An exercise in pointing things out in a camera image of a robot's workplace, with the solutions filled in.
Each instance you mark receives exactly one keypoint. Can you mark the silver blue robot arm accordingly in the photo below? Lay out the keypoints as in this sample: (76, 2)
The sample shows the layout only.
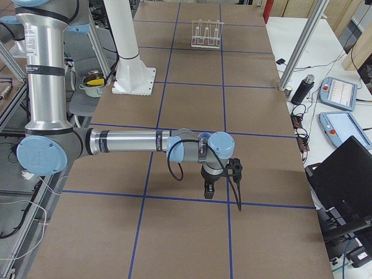
(51, 141)

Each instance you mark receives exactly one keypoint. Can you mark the black laptop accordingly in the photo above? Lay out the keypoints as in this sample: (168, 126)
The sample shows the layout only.
(343, 180)

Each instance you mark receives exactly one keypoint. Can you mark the far teach pendant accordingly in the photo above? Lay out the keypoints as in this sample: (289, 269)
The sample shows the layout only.
(338, 93)

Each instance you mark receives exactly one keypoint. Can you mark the white pot with yellow item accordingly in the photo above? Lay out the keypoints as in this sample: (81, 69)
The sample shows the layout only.
(93, 84)

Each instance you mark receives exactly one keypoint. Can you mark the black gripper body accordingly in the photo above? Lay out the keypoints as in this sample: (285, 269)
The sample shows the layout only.
(210, 179)

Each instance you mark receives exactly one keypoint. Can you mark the white wire cup holder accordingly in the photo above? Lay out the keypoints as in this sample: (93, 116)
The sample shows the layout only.
(206, 34)

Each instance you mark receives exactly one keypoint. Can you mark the small black device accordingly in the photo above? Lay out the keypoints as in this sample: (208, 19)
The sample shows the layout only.
(280, 61)

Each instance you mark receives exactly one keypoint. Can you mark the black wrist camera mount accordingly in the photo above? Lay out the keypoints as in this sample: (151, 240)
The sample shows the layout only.
(234, 170)

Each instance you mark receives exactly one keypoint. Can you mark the near teach pendant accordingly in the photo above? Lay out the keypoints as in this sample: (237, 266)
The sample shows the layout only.
(339, 126)

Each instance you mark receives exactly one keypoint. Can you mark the aluminium frame post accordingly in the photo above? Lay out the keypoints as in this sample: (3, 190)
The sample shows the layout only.
(302, 42)

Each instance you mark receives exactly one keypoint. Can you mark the black water bottle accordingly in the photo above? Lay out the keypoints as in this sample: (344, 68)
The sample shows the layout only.
(304, 88)

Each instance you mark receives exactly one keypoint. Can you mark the teach pendant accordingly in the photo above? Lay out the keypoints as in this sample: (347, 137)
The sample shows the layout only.
(339, 126)
(338, 93)

